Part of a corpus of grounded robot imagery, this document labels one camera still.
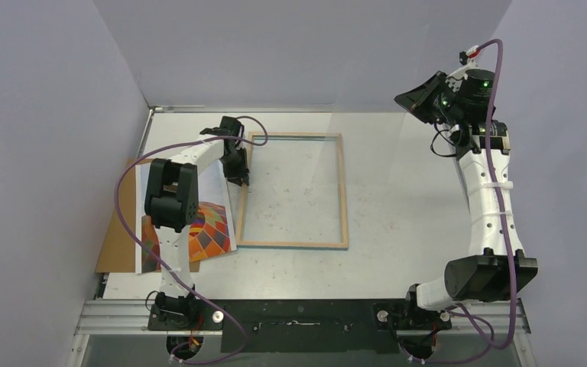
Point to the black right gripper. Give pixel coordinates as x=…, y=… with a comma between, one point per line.
x=426, y=99

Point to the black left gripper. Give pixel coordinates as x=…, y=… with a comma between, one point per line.
x=240, y=175

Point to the blue wooden picture frame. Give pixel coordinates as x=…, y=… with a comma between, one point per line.
x=344, y=202

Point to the hot air balloon photo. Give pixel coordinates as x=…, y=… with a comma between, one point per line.
x=212, y=233

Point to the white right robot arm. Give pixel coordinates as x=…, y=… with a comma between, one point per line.
x=496, y=267

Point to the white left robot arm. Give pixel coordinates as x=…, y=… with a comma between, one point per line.
x=172, y=205

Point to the brown cardboard backing board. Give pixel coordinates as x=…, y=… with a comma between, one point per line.
x=119, y=252

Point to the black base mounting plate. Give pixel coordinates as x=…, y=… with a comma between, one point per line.
x=289, y=326

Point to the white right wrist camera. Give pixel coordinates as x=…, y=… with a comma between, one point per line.
x=468, y=60

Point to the aluminium front rail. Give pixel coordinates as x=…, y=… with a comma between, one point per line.
x=131, y=317

